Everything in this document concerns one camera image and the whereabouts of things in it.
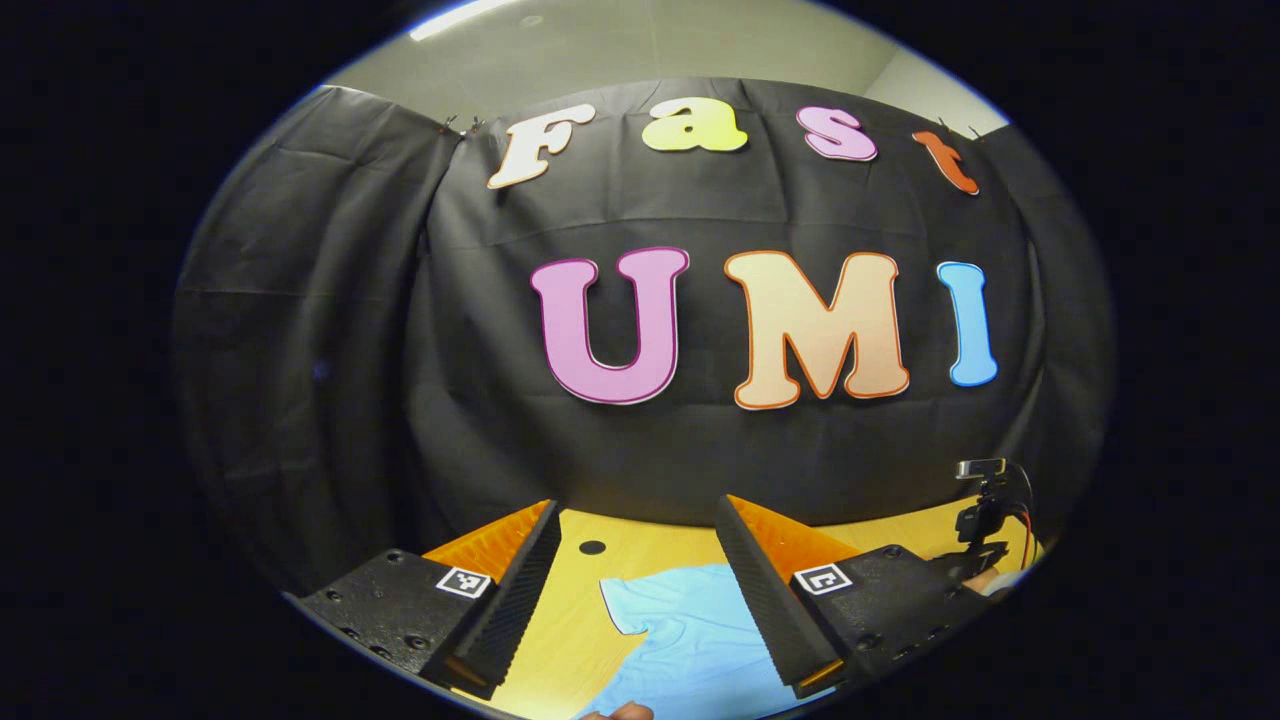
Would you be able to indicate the black backdrop cloth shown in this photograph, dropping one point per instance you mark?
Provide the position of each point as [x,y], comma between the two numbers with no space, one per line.
[500,420]

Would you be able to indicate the webcam on black stand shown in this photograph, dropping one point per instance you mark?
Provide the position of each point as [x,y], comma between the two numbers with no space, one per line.
[982,468]

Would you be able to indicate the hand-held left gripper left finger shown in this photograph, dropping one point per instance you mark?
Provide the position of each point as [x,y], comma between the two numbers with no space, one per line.
[515,600]

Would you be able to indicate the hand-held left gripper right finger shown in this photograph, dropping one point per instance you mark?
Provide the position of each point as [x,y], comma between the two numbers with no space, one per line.
[765,600]

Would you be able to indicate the light blue T-shirt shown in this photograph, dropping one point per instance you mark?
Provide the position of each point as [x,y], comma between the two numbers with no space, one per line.
[690,640]

